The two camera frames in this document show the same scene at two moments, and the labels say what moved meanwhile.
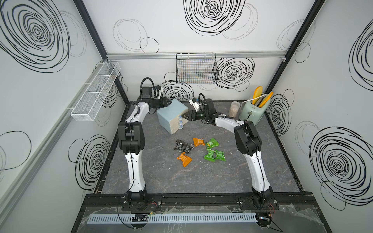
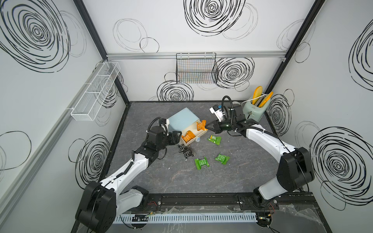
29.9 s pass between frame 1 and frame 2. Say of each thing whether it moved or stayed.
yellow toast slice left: stayed
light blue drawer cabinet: moved
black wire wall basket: stayed
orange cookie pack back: moved
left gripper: moved
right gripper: moved
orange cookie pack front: moved
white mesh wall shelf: stayed
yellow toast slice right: stayed
